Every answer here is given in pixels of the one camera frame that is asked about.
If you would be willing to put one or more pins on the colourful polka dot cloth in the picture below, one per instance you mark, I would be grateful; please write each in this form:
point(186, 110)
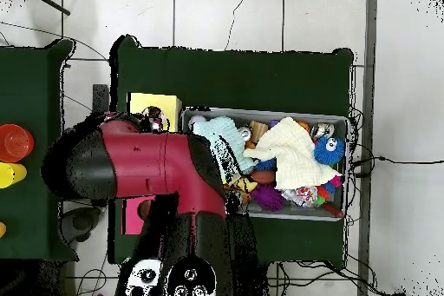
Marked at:
point(154, 120)

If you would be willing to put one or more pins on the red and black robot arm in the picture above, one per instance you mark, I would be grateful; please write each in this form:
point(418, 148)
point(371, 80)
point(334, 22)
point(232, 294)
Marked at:
point(156, 164)

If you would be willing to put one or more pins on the wooden box with three holes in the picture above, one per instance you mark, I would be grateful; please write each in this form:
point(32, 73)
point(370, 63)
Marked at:
point(170, 105)

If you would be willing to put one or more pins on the shallow clear mesh bin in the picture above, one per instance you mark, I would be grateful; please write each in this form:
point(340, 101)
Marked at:
point(298, 212)

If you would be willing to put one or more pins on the mint waffle cloth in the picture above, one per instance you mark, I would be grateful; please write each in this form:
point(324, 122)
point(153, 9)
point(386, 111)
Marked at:
point(222, 129)

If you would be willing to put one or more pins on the silver drink can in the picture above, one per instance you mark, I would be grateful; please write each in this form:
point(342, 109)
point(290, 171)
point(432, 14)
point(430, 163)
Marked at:
point(245, 133)

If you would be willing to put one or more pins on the white baseball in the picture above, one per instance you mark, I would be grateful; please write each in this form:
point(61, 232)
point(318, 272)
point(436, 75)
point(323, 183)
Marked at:
point(196, 120)

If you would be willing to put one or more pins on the plain wooden block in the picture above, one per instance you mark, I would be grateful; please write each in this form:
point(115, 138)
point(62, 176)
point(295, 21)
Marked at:
point(259, 129)

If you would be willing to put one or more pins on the purple spiky toy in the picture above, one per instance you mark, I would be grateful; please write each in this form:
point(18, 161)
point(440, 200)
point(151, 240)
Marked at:
point(267, 198)

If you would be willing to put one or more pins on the dark green table cloth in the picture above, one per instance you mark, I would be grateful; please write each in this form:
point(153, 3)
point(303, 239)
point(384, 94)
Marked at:
point(242, 77)

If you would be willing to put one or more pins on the cream waffle cloth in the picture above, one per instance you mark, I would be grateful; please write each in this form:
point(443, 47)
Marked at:
point(295, 157)

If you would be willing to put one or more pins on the small orange basketball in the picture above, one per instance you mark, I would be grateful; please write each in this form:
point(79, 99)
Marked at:
point(303, 126)

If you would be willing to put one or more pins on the labelled tin can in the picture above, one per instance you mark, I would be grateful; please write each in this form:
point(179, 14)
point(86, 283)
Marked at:
point(321, 130)

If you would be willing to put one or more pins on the blue spiky ball with eyes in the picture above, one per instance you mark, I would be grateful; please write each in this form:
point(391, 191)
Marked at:
point(326, 154)

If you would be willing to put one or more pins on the black upright stand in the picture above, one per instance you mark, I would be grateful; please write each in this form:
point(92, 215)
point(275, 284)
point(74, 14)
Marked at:
point(100, 98)

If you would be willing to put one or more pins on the grey round base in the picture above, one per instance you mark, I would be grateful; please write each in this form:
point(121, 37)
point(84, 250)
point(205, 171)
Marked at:
point(81, 221)

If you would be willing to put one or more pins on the neighbouring green covered table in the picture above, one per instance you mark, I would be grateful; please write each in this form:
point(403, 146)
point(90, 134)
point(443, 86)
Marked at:
point(31, 84)

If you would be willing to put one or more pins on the red plastic cup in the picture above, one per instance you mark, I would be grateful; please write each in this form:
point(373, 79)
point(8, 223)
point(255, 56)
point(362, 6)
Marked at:
point(15, 143)

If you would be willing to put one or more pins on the yellow plastic cup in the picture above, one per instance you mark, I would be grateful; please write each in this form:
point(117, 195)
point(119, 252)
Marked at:
point(12, 174)

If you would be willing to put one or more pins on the dark tripod leg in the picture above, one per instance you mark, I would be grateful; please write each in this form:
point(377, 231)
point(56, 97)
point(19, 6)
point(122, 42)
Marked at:
point(52, 3)

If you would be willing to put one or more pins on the small yellow object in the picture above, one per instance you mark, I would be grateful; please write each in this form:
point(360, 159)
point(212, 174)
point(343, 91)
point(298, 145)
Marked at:
point(2, 230)

